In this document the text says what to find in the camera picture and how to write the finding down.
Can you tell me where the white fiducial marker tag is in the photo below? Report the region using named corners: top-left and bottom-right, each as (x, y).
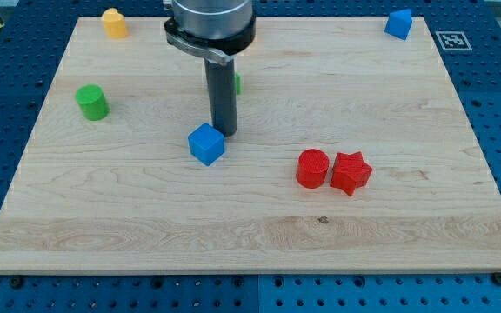
top-left (435, 30), bottom-right (472, 51)

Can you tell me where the red star block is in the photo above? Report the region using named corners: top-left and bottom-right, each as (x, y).
top-left (330, 151), bottom-right (373, 196)

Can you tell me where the blue cube block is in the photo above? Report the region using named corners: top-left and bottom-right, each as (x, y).
top-left (188, 123), bottom-right (225, 166)

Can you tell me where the blue pentagon block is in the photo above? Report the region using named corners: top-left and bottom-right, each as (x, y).
top-left (384, 9), bottom-right (413, 40)

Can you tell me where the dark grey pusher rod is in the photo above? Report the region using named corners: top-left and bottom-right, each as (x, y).
top-left (204, 60), bottom-right (237, 137)

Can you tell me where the wooden board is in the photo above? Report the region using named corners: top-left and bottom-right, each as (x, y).
top-left (0, 17), bottom-right (501, 276)

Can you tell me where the green cylinder block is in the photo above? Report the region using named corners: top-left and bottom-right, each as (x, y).
top-left (75, 84), bottom-right (110, 121)

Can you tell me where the green block behind rod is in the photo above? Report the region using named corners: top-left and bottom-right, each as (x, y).
top-left (235, 73), bottom-right (242, 95)

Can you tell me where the yellow heart block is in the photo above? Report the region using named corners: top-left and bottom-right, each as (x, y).
top-left (101, 8), bottom-right (129, 39)

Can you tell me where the red cylinder block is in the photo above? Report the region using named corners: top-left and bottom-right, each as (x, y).
top-left (296, 149), bottom-right (330, 189)

